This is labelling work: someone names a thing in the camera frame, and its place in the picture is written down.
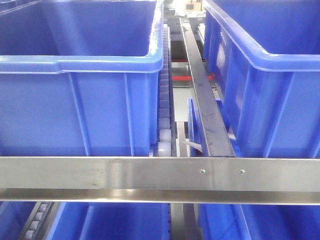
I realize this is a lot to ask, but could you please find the blue bin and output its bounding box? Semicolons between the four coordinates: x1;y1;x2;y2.
198;203;320;240
47;202;170;240

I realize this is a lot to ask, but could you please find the lower blue bin left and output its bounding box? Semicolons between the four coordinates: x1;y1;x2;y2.
47;202;170;240

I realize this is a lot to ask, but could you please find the lower blue bin right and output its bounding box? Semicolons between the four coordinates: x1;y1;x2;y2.
198;203;320;240

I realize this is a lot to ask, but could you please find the steel divider rail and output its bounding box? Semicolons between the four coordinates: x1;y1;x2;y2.
179;17;236;157

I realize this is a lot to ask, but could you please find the steel front shelf rail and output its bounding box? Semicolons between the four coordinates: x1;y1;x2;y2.
0;156;320;205

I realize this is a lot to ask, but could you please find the white roller track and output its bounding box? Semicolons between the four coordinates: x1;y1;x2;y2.
158;24;172;157

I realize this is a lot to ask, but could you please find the blue bin rack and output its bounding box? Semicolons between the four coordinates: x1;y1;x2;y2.
0;0;164;156
203;0;320;158

